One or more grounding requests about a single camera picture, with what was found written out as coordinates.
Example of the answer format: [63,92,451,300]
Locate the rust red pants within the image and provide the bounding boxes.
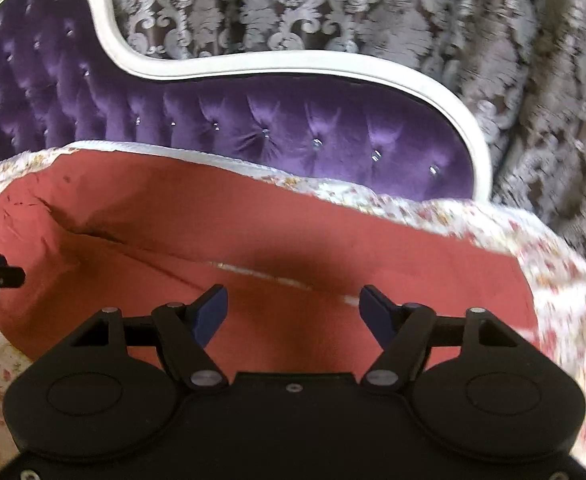
[0,151,538,374]

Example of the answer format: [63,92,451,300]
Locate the purple tufted white-framed headboard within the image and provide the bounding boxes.
[0,0,492,200]

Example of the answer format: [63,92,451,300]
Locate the floral white bedsheet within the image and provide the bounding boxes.
[0,141,586,466]

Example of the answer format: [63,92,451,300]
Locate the grey damask curtain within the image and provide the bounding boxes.
[113,0,586,259]

